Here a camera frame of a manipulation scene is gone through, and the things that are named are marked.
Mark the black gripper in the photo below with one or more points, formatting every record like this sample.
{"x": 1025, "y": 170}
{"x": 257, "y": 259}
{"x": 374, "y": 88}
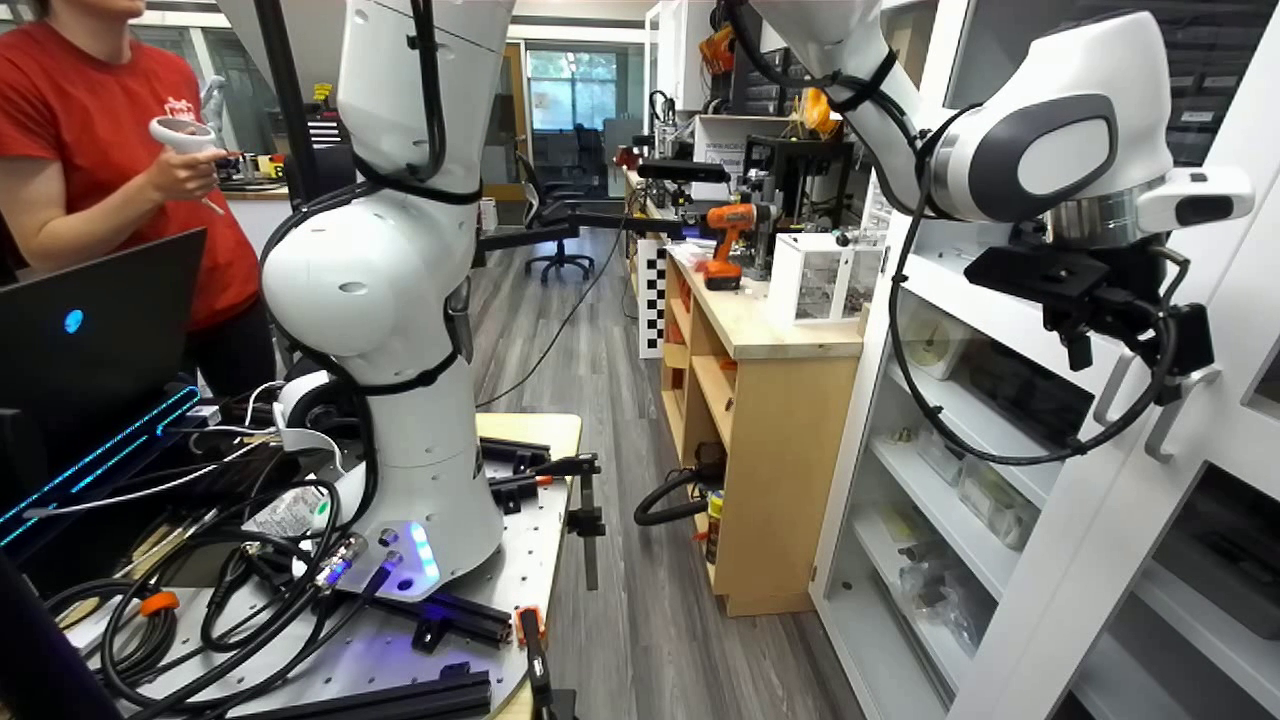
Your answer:
{"x": 1144, "y": 284}

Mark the white glass cabinet door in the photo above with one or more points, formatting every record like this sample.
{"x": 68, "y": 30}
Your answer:
{"x": 1235, "y": 444}
{"x": 1055, "y": 560}

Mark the white handheld controller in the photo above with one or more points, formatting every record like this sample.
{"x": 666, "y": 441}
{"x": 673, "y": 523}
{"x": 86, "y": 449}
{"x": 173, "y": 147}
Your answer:
{"x": 185, "y": 129}

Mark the person's right forearm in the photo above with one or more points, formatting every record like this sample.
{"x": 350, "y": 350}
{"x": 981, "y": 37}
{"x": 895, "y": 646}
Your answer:
{"x": 66, "y": 221}

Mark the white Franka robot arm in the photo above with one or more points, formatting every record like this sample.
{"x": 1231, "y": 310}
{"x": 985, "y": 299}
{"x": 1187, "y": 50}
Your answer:
{"x": 386, "y": 280}

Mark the white shelf cabinet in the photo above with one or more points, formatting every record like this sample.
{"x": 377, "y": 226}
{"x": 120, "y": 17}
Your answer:
{"x": 932, "y": 504}

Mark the person's right hand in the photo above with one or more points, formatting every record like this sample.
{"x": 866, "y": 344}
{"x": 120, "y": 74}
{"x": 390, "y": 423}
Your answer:
{"x": 185, "y": 178}

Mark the black plastic case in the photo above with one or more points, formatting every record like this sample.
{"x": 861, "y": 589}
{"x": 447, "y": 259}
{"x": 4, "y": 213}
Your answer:
{"x": 1023, "y": 392}

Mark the clear plastic bag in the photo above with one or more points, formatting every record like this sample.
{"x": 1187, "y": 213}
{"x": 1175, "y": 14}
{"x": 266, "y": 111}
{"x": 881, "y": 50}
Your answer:
{"x": 981, "y": 494}

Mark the black small parts organizer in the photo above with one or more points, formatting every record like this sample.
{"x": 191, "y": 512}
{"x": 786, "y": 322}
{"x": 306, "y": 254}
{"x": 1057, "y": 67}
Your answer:
{"x": 1212, "y": 67}

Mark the grey items upper right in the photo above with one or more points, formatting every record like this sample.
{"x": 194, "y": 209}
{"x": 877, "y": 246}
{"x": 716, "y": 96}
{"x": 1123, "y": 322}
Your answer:
{"x": 942, "y": 584}

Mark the white clear box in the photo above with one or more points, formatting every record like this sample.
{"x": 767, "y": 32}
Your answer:
{"x": 821, "y": 280}

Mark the wooden workbench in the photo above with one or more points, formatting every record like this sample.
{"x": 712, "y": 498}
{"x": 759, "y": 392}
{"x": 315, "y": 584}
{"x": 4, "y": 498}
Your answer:
{"x": 786, "y": 441}

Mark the checkerboard calibration board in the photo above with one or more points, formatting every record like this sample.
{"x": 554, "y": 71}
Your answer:
{"x": 655, "y": 300}

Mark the black office chair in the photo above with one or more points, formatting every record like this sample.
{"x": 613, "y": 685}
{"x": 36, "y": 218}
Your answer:
{"x": 561, "y": 213}

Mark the black bar clamp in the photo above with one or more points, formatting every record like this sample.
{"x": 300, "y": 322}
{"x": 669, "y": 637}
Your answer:
{"x": 540, "y": 468}

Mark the orange black clamp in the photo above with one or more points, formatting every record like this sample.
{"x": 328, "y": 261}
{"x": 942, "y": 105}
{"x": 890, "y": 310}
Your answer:
{"x": 539, "y": 660}

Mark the black aluminium extrusion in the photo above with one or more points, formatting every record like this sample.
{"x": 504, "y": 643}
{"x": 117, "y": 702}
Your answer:
{"x": 386, "y": 696}

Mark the orange tool grip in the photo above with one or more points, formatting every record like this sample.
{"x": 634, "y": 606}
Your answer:
{"x": 157, "y": 603}

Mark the black laptop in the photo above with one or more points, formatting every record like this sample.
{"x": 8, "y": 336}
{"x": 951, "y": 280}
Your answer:
{"x": 95, "y": 325}

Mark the blue edged black case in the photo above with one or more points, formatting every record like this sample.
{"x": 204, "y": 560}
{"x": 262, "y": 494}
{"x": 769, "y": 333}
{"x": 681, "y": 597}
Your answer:
{"x": 95, "y": 466}

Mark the person in red shirt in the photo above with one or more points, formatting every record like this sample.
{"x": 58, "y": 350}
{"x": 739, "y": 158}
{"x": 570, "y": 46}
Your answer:
{"x": 82, "y": 120}

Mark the dark navy rounded object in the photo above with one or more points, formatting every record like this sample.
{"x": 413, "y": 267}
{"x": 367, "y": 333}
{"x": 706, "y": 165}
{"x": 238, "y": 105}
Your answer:
{"x": 40, "y": 653}

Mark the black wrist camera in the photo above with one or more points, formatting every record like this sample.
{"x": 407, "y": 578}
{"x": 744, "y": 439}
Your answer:
{"x": 1033, "y": 269}

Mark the black bracket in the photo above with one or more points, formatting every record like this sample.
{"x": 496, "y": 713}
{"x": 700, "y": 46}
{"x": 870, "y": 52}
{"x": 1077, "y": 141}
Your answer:
{"x": 460, "y": 622}

